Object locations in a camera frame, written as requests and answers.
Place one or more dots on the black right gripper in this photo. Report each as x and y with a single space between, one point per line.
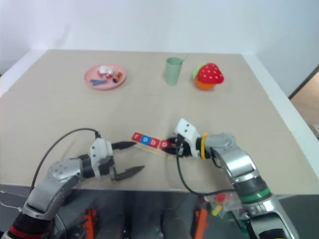
184 148

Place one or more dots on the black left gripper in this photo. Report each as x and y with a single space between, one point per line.
106 168

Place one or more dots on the wooden letter tile holder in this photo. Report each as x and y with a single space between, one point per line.
152 150

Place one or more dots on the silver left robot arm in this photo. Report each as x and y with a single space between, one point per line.
59 171

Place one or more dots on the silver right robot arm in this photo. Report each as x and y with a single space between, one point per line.
236 159

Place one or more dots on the red letter r block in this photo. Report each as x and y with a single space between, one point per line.
136 137

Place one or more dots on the blue letter o block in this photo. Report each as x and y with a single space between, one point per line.
144 140

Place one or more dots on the yellow zip tie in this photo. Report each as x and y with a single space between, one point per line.
204 147

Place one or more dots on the orange ball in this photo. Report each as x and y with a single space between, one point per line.
204 85

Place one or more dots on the orange and black tool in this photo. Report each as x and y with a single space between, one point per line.
89 219

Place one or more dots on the green plastic cup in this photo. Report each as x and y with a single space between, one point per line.
172 72

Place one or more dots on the clear bag of toys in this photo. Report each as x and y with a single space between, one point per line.
219 203

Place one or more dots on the pink round plate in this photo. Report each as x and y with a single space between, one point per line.
99 84

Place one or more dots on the dark rounded shape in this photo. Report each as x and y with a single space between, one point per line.
175 225

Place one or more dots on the red strawberry plush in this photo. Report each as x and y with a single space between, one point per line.
210 73

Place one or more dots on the blue flat toy piece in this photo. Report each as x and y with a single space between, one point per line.
98 82

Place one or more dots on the small red toy figure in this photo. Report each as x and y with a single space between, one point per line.
117 77

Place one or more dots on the orange plastic bar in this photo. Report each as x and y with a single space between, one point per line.
200 222

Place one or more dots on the white and red toy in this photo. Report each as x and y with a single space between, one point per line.
104 71

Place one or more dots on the tan wooden cabinet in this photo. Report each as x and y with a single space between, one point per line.
307 109

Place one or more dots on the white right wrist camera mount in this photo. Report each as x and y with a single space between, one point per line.
188 130

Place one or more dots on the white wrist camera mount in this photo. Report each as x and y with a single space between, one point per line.
188 130
101 149

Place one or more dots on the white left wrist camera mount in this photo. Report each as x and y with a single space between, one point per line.
101 149

